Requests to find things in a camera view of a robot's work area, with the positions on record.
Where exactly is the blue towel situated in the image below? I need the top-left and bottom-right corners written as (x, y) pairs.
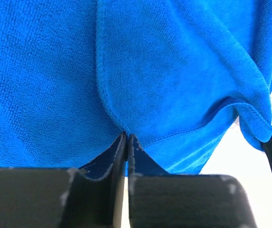
top-left (0, 0), bottom-right (272, 174)

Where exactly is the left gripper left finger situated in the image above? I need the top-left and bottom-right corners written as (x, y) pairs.
top-left (0, 133), bottom-right (126, 228)

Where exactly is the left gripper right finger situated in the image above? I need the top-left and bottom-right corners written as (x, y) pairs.
top-left (128, 135), bottom-right (257, 228)

